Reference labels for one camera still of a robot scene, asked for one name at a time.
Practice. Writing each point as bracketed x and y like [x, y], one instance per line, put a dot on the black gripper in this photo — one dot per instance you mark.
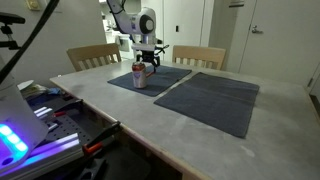
[148, 56]

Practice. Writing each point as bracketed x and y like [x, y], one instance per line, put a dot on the red and silver soda can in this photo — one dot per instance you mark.
[139, 76]

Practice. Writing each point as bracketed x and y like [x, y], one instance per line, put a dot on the white kitchen stove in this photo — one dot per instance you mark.
[125, 50]

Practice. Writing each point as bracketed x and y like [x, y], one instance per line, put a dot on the dark blue cloth mat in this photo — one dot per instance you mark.
[213, 100]
[166, 77]

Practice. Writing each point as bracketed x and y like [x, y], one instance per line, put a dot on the light wooden chair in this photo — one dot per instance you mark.
[200, 52]
[93, 52]

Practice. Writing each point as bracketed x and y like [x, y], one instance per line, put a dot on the small blue object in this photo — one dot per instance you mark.
[53, 90]

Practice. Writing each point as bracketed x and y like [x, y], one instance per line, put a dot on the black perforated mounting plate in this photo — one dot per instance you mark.
[70, 128]

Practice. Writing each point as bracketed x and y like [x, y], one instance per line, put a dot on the small aluminium block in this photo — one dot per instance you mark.
[43, 112]

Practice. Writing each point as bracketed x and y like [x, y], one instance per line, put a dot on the stack of papers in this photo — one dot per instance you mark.
[35, 91]

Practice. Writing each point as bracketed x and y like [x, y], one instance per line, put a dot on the white door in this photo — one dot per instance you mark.
[283, 43]

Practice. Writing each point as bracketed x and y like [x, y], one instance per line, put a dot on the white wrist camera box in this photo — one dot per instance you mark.
[143, 47]

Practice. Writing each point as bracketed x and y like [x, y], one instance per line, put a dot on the small black wall switch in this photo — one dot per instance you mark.
[177, 28]

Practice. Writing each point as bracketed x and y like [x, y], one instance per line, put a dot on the white light switch plate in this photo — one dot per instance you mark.
[60, 7]

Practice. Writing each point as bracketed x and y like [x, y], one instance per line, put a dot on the grey wall sign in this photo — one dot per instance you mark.
[236, 3]

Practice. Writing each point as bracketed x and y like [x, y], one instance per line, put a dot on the black bracket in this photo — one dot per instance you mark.
[93, 168]

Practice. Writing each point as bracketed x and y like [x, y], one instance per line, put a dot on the beige wall thermostat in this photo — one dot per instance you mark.
[33, 4]

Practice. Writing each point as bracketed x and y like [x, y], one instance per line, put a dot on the aluminium extrusion rail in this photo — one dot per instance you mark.
[50, 151]

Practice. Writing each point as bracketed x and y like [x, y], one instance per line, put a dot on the black camera on tripod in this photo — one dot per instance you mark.
[10, 18]

